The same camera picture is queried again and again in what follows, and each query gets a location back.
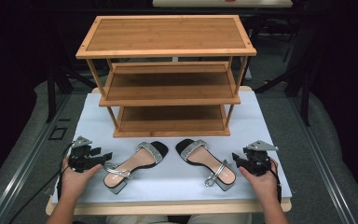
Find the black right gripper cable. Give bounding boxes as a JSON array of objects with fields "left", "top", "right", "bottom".
[{"left": 268, "top": 158, "right": 283, "bottom": 203}]

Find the three-tier wooden shoe rack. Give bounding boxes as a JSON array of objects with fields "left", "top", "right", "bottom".
[{"left": 75, "top": 14, "right": 257, "bottom": 138}]

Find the person's leg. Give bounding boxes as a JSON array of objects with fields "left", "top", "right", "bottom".
[
  {"left": 187, "top": 213, "right": 254, "bottom": 224},
  {"left": 105, "top": 214, "right": 171, "bottom": 224}
]

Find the person's right leg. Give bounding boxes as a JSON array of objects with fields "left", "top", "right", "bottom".
[{"left": 187, "top": 213, "right": 254, "bottom": 224}]

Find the metal floor rail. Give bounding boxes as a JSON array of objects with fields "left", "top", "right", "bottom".
[
  {"left": 0, "top": 92, "right": 73, "bottom": 224},
  {"left": 286, "top": 92, "right": 358, "bottom": 224}
]

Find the person's left hand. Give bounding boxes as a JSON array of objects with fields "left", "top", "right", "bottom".
[{"left": 60, "top": 157, "right": 103, "bottom": 201}]

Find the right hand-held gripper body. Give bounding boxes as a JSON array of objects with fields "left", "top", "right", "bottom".
[{"left": 242, "top": 139, "right": 280, "bottom": 177}]

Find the silver strap sandal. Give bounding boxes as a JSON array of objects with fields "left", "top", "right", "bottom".
[
  {"left": 103, "top": 140, "right": 170, "bottom": 195},
  {"left": 174, "top": 138, "right": 237, "bottom": 192}
]

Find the black metal stand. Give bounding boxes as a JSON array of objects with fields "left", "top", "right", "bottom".
[
  {"left": 44, "top": 59, "right": 98, "bottom": 124},
  {"left": 254, "top": 27, "right": 312, "bottom": 127}
]

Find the person's left leg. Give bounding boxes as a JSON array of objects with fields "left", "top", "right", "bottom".
[{"left": 105, "top": 214, "right": 171, "bottom": 224}]

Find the white foam board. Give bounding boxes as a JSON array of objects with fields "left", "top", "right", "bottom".
[{"left": 51, "top": 90, "right": 294, "bottom": 207}]

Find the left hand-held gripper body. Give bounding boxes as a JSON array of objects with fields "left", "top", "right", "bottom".
[{"left": 67, "top": 135, "right": 104, "bottom": 174}]

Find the person's right hand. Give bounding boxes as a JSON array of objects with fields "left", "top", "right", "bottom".
[{"left": 238, "top": 158, "right": 280, "bottom": 201}]

